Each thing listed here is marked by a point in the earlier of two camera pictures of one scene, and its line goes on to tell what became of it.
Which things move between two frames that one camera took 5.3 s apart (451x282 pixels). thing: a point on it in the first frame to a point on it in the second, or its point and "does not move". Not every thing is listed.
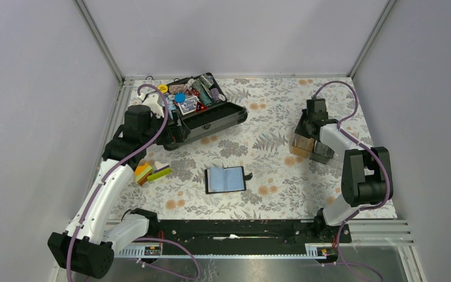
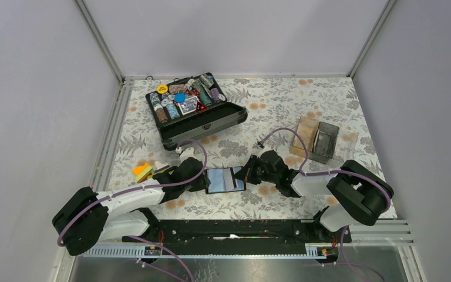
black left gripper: x=177 y=133 to x=201 y=185
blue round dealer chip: x=179 y=97 does not move
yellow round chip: x=163 y=88 does not move
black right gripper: x=299 y=130 to x=246 y=173
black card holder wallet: x=226 y=180 does not move
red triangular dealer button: x=200 y=107 does not move
